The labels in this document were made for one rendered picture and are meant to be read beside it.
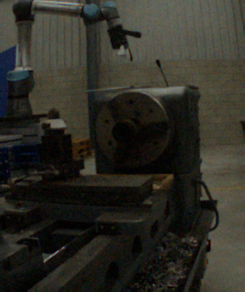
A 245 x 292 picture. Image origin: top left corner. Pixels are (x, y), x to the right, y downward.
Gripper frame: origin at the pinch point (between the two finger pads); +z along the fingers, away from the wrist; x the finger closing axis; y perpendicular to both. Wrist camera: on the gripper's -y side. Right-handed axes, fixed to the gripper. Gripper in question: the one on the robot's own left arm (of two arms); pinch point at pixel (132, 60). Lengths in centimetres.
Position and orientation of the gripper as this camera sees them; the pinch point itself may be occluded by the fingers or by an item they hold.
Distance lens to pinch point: 217.3
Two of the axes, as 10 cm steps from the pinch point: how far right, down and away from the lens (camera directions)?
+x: -1.2, 1.0, -9.9
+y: -9.4, 3.0, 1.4
